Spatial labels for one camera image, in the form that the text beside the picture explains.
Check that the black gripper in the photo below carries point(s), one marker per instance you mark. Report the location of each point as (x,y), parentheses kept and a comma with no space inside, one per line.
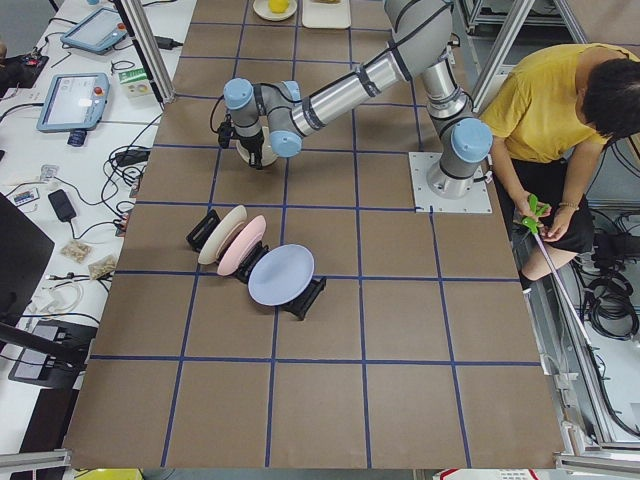
(251,142)

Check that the yellow lemon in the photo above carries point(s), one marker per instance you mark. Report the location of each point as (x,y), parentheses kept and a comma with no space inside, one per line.
(278,7)

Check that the white bowl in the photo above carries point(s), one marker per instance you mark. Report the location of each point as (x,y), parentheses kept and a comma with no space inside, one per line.
(269,157)

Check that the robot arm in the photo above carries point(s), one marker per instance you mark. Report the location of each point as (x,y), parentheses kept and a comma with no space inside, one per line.
(277,113)

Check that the pink plate in rack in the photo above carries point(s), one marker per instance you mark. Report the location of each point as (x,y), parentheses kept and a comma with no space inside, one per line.
(241,246)

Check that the cream plate in rack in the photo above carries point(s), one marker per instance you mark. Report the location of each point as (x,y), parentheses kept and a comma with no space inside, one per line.
(222,235)

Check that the blue plate in rack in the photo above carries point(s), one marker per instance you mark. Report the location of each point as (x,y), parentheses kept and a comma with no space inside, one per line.
(281,275)

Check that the black dish rack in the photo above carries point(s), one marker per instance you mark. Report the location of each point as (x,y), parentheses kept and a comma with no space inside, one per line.
(298,307)

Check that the green white carton box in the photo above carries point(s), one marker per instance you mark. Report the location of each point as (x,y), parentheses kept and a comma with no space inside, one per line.
(134,83)

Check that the black power adapter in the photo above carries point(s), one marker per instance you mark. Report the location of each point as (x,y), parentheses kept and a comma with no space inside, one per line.
(166,43)

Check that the cream round plate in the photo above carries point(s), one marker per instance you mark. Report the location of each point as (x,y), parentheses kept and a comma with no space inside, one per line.
(261,9)

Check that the cream rectangular tray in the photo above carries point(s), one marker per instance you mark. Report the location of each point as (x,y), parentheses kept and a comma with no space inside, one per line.
(326,14)

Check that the blue teach pendant near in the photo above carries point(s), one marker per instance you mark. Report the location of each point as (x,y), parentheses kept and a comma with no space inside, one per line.
(74,102)

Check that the blue teach pendant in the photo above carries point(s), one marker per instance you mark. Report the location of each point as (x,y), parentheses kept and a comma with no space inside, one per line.
(97,33)
(74,102)

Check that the blue teach pendant far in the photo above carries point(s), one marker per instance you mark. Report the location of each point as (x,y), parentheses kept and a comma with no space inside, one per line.
(97,33)

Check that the person in yellow shirt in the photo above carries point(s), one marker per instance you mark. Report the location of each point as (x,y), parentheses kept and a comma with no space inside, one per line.
(551,119)

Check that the aluminium frame post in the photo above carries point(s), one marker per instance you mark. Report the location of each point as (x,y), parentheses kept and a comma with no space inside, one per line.
(139,30)

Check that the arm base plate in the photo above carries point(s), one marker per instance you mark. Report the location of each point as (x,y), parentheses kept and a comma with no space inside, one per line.
(434,192)

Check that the green handled tool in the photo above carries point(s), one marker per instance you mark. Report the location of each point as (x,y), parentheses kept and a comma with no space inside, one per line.
(539,209)

